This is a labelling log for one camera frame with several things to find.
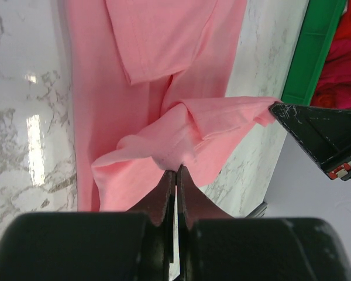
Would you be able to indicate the green plastic bin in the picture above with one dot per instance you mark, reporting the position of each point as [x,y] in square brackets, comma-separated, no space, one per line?
[317,31]

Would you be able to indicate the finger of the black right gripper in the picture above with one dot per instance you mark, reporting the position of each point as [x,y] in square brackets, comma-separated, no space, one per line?
[324,134]

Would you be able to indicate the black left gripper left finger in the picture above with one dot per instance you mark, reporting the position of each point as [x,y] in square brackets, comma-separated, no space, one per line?
[157,253]

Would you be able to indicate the magenta t-shirt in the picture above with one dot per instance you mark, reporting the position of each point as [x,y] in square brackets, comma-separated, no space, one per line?
[333,89]

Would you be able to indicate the pink t-shirt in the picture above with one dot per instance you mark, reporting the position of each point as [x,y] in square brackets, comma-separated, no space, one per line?
[149,84]

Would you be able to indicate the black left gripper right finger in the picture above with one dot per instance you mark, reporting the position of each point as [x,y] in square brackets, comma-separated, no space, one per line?
[194,207]

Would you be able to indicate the right aluminium frame post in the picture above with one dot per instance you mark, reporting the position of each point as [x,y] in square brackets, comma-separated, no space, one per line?
[259,211]

